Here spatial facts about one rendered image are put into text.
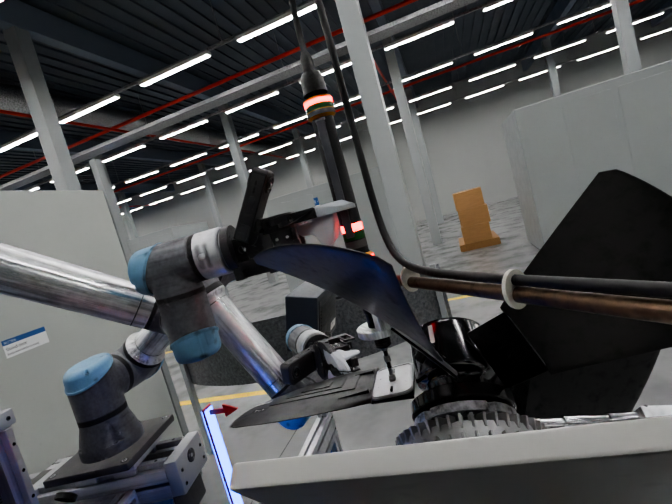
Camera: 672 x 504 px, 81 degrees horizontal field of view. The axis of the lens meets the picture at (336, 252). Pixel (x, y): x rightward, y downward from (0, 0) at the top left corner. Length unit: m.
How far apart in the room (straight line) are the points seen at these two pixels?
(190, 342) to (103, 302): 0.18
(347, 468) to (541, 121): 6.55
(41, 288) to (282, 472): 0.62
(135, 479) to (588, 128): 6.51
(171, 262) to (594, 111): 6.52
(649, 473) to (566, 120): 6.57
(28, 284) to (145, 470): 0.62
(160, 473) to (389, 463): 1.02
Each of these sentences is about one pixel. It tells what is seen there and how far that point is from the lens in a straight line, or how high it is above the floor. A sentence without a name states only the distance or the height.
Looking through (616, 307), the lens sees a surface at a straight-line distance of 0.30.
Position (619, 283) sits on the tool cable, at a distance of 0.30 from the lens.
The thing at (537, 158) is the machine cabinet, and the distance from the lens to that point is 6.62.
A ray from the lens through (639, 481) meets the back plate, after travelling 0.23.
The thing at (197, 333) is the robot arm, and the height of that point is 1.35.
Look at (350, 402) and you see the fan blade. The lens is 0.63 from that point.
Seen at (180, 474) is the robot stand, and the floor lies 0.96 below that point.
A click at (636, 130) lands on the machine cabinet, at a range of 6.97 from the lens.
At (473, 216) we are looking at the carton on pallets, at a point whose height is 0.68.
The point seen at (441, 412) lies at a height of 1.18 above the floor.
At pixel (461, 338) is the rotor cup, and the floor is 1.24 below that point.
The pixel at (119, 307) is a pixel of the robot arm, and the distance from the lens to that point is 0.76.
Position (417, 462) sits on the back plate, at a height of 1.36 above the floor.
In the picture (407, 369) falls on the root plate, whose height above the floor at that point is 1.19.
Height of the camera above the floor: 1.46
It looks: 5 degrees down
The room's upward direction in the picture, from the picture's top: 15 degrees counter-clockwise
